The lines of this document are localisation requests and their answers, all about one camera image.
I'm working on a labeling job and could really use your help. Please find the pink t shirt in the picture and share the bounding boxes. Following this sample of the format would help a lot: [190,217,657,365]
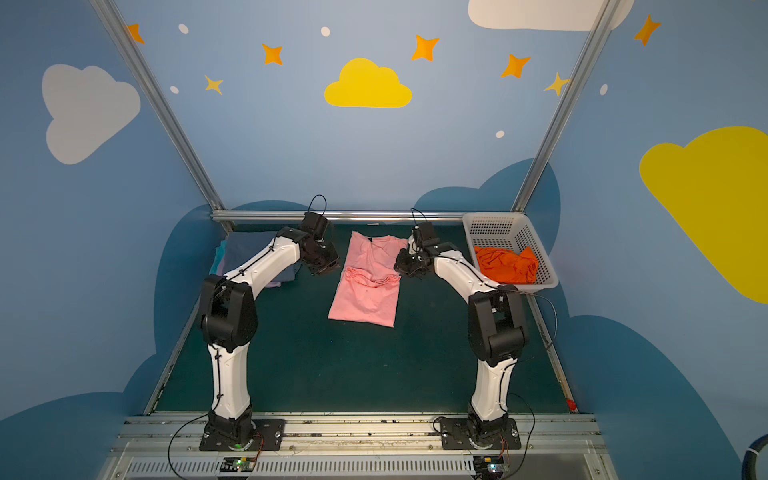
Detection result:
[328,231,408,328]

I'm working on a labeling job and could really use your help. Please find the white plastic laundry basket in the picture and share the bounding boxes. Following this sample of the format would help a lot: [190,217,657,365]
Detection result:
[462,212,559,294]

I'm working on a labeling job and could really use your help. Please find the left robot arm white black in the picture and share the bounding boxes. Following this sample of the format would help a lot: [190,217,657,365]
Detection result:
[198,211,339,450]

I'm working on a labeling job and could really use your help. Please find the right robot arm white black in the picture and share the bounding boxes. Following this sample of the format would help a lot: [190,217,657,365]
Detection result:
[395,222,529,449]

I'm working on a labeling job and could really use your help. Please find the folded grey blue t shirt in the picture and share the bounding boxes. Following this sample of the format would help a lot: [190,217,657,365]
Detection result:
[213,231,301,288]

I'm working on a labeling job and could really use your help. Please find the orange t shirt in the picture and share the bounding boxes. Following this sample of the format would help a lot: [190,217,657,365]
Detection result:
[474,247,539,285]

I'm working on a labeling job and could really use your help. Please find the folded teal t shirt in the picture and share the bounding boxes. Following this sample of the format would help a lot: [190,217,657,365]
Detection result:
[209,240,227,275]

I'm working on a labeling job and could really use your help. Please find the right green circuit board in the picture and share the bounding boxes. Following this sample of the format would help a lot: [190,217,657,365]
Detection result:
[472,456,508,480]

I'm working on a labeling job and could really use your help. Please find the green circuit board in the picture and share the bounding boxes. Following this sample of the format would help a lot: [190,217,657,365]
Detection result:
[472,456,508,480]
[219,457,257,474]

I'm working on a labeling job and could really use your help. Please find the left green circuit board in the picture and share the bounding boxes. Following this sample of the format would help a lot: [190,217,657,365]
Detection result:
[219,457,257,474]

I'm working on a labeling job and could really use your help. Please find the aluminium frame back crossbar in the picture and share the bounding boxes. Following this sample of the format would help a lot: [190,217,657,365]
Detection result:
[211,210,521,224]

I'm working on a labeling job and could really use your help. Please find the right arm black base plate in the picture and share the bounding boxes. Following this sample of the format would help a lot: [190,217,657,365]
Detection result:
[437,417,522,450]

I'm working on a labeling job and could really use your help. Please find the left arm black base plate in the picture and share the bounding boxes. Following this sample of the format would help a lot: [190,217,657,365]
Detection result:
[199,417,285,452]

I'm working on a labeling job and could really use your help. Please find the aluminium frame left post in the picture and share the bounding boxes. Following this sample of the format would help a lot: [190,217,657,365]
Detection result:
[90,0,226,214]

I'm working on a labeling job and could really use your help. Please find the aluminium frame post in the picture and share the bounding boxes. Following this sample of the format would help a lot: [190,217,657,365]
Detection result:
[90,0,226,214]
[510,0,622,213]

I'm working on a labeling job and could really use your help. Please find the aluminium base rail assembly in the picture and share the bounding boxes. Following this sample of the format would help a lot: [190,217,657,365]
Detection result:
[98,412,618,479]

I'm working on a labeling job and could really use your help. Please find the aluminium frame right post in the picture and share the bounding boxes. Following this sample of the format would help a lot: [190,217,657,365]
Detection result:
[510,0,622,213]

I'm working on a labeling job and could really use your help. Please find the black hose bottom right corner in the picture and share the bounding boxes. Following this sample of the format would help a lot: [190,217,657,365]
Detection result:
[741,433,768,480]

